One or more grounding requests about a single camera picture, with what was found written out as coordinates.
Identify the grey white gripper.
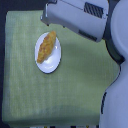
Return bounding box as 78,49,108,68
41,0,109,42

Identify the golden bread roll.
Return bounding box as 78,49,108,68
37,31,56,63

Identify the white round plate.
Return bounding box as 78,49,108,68
35,33,61,74

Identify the green table cloth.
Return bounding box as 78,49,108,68
2,11,119,127

